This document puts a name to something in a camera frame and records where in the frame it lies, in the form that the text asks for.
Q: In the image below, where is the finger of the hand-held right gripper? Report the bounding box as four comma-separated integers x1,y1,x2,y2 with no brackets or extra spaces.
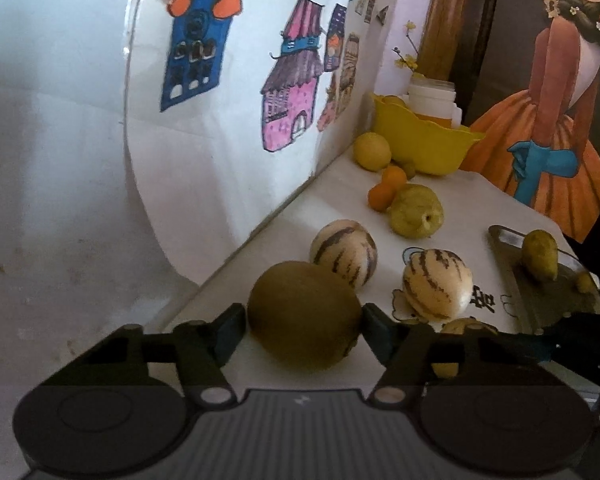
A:
542,311,600,426

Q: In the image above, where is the yellow round fruit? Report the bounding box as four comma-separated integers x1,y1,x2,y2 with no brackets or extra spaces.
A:
432,317,498,378

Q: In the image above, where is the striped pepino melon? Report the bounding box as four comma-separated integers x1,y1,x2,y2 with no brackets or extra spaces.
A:
310,220,378,289
402,249,473,322

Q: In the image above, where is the brown kiwi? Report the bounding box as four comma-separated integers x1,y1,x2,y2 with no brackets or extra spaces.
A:
247,261,364,373

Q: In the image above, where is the yellow wavy-edged bowl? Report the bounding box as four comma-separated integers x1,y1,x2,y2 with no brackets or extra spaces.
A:
371,92,486,177

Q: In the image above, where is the white jar with orange contents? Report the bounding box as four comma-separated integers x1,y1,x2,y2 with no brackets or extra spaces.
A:
407,78,456,128

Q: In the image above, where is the white paper backdrop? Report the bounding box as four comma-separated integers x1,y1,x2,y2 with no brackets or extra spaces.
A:
122,0,406,286

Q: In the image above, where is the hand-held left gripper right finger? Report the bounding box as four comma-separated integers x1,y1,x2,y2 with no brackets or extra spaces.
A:
364,304,552,409

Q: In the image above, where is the blue house drawing orange roof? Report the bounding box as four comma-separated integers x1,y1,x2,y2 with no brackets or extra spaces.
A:
159,0,244,114

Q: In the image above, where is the dark wooden frame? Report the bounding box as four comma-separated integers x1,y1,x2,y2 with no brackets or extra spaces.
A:
467,0,503,126

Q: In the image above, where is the yellow-green quince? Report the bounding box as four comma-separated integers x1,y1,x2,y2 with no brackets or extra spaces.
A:
386,183,445,239

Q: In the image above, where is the pink house drawing brown outline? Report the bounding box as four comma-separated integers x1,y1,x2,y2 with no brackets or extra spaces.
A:
317,76,354,133

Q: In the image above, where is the pink house drawing purple roof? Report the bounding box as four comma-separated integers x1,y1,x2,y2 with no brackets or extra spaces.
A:
259,0,327,154

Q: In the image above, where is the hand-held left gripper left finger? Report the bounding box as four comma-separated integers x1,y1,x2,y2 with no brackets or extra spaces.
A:
80,304,246,409

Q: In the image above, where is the small green pear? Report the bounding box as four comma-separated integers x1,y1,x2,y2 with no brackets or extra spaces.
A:
522,230,559,282

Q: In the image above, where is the white printed tablecloth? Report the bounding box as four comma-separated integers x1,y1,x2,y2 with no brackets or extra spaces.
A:
167,147,600,391

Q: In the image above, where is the wall poster with orange dress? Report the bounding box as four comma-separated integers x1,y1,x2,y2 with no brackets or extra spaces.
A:
462,0,600,243

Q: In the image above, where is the small orange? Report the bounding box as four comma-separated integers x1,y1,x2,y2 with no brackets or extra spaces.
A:
368,182,396,211
381,166,407,192

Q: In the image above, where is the yellow castle house drawing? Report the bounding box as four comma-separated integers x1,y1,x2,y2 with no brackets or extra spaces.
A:
340,32,362,86

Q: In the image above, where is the yellow lemon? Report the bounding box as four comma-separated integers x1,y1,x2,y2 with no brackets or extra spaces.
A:
354,132,392,171

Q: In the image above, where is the metal tray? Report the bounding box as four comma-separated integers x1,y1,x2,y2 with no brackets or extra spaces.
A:
488,225,600,333

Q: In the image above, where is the brown wooden pole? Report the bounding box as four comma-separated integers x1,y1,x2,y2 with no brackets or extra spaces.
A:
417,0,476,86

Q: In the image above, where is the dark purple framed house drawing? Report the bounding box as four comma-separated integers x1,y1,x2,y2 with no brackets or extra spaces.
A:
324,4,349,72

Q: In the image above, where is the yellow flower twig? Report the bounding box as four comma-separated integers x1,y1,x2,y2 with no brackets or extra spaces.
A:
392,20,423,81

